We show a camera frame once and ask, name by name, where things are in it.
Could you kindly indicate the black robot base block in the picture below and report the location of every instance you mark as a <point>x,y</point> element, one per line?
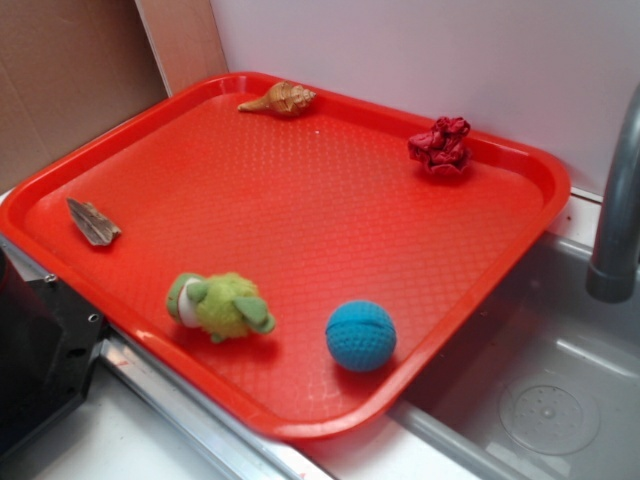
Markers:
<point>50,339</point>

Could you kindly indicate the red plastic tray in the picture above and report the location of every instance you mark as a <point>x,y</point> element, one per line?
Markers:
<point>317,211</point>

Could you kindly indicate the blue dimpled ball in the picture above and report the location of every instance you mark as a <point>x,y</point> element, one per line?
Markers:
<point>360,336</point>

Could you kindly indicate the green plush toy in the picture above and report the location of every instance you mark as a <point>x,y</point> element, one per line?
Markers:
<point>226,306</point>

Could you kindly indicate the tan spiral seashell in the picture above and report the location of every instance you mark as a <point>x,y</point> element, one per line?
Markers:
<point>282,99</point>

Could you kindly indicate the crumpled red paper ball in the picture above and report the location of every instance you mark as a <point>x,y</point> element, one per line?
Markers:
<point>441,151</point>

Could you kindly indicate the grey toy sink basin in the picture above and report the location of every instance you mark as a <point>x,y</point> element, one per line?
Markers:
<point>541,381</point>

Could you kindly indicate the grey metal faucet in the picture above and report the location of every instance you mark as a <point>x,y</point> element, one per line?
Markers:
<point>611,274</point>

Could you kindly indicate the brown cardboard panel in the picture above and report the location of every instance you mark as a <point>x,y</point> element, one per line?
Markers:
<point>70,71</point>

